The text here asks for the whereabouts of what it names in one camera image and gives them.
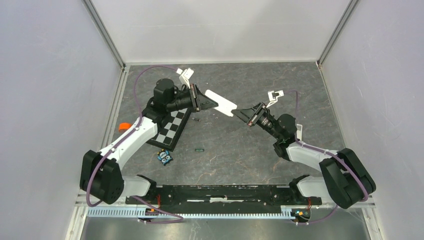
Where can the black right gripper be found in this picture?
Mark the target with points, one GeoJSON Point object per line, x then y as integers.
{"type": "Point", "coordinates": [245, 114]}

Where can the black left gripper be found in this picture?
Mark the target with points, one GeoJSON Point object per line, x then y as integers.
{"type": "Point", "coordinates": [199, 101]}

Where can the white remote control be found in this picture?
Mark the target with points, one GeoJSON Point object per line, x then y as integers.
{"type": "Point", "coordinates": [225, 106]}

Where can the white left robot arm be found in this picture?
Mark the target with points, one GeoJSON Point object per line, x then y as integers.
{"type": "Point", "coordinates": [101, 174]}

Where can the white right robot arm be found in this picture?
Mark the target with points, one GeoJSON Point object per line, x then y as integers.
{"type": "Point", "coordinates": [344, 179]}

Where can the black white chessboard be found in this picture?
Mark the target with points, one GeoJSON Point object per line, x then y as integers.
{"type": "Point", "coordinates": [168, 137]}

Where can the blue owl eraser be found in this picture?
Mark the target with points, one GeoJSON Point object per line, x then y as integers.
{"type": "Point", "coordinates": [164, 157]}

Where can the orange tape roll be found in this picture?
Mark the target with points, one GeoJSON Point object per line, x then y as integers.
{"type": "Point", "coordinates": [124, 126]}

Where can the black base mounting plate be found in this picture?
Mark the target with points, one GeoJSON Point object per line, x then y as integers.
{"type": "Point", "coordinates": [227, 199]}

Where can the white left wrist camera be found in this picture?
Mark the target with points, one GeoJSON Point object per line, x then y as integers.
{"type": "Point", "coordinates": [185, 75]}

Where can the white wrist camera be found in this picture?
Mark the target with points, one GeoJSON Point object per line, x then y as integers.
{"type": "Point", "coordinates": [185, 75]}
{"type": "Point", "coordinates": [273, 97]}

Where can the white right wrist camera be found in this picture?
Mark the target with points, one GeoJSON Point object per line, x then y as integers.
{"type": "Point", "coordinates": [273, 97]}

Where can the white slotted cable duct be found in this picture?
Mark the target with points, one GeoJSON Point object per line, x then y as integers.
{"type": "Point", "coordinates": [141, 212]}

